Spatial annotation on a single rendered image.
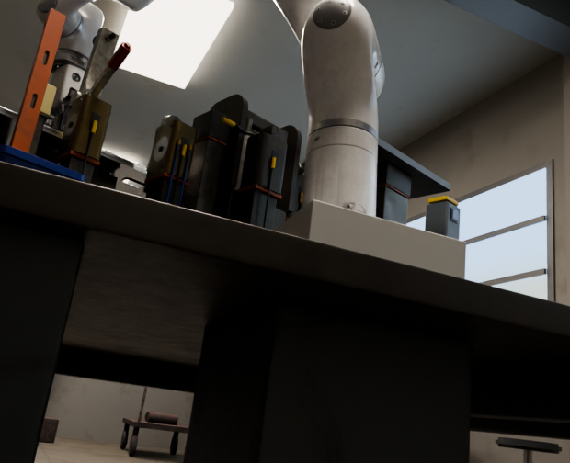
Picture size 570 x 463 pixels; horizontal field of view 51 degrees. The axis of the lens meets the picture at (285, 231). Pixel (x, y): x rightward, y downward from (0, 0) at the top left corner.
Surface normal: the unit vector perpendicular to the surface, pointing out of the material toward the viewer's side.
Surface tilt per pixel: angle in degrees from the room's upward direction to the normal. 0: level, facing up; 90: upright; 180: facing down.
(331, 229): 90
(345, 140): 86
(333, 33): 119
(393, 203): 90
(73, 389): 90
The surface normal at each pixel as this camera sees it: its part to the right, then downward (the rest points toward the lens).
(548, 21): -0.12, 0.95
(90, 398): 0.41, -0.23
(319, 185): -0.63, -0.34
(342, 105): -0.07, -0.32
